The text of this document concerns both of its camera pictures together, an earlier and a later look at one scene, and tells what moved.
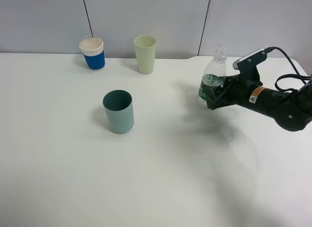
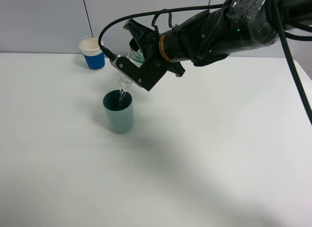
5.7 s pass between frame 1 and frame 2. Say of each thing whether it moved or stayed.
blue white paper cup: stayed
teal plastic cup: stayed
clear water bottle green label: moved
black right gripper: moved
